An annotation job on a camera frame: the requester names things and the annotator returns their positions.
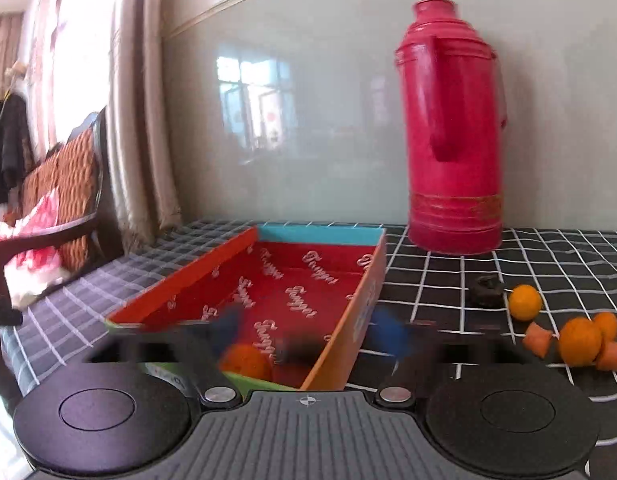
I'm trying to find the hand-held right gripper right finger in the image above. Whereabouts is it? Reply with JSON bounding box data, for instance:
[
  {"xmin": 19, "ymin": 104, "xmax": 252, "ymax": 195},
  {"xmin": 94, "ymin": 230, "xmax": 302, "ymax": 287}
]
[{"xmin": 367, "ymin": 305, "xmax": 499, "ymax": 406}]

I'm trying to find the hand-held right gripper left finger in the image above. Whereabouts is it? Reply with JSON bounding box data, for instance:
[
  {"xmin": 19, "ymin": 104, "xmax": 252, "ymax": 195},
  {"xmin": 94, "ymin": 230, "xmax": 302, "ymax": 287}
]
[{"xmin": 86, "ymin": 304, "xmax": 245, "ymax": 406}]

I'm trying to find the orange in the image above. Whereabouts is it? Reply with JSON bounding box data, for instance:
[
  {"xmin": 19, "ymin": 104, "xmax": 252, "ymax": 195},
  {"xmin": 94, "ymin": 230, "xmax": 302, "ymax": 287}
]
[
  {"xmin": 219, "ymin": 343, "xmax": 275, "ymax": 382},
  {"xmin": 508, "ymin": 284, "xmax": 543, "ymax": 322},
  {"xmin": 593, "ymin": 311, "xmax": 617, "ymax": 344},
  {"xmin": 558, "ymin": 317, "xmax": 604, "ymax": 368}
]

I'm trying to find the red and orange cardboard box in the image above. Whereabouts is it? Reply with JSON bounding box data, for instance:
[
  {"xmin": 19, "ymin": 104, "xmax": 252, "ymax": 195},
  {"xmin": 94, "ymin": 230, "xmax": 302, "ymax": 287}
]
[{"xmin": 104, "ymin": 224, "xmax": 388, "ymax": 394}]

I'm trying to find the dark brown fruit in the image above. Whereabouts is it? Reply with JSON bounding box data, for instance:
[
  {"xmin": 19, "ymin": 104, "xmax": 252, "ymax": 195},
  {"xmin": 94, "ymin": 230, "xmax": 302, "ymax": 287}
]
[{"xmin": 469, "ymin": 276, "xmax": 505, "ymax": 307}]

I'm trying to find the carrot piece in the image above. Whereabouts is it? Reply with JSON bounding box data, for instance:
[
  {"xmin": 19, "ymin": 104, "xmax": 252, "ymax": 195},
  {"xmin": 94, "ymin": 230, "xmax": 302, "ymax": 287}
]
[
  {"xmin": 596, "ymin": 341, "xmax": 617, "ymax": 372},
  {"xmin": 522, "ymin": 323, "xmax": 556, "ymax": 359}
]

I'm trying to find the red thermos flask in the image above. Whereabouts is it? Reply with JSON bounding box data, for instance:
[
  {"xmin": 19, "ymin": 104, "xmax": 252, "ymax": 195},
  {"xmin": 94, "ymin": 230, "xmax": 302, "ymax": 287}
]
[{"xmin": 393, "ymin": 0, "xmax": 509, "ymax": 256}]

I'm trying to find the wooden sofa with patterned cushions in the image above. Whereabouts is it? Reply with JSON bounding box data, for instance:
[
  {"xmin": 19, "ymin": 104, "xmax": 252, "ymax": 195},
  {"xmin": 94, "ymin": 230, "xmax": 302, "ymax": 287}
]
[{"xmin": 0, "ymin": 106, "xmax": 125, "ymax": 311}]

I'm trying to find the red and white plastic bag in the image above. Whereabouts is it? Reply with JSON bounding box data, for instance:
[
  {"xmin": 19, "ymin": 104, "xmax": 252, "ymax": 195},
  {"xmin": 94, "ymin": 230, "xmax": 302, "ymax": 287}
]
[{"xmin": 0, "ymin": 185, "xmax": 73, "ymax": 307}]

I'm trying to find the beige curtain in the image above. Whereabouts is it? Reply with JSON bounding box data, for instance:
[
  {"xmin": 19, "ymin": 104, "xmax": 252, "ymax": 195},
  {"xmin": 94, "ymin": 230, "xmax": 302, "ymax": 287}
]
[{"xmin": 106, "ymin": 0, "xmax": 185, "ymax": 253}]

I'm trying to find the black coat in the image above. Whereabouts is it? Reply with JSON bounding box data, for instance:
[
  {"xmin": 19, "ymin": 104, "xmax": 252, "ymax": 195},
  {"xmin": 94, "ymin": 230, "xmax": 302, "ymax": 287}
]
[{"xmin": 0, "ymin": 90, "xmax": 35, "ymax": 207}]

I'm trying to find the pink sheer curtain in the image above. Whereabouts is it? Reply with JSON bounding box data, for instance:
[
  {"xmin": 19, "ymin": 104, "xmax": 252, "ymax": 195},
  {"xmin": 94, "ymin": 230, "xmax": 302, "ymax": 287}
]
[{"xmin": 24, "ymin": 0, "xmax": 114, "ymax": 153}]

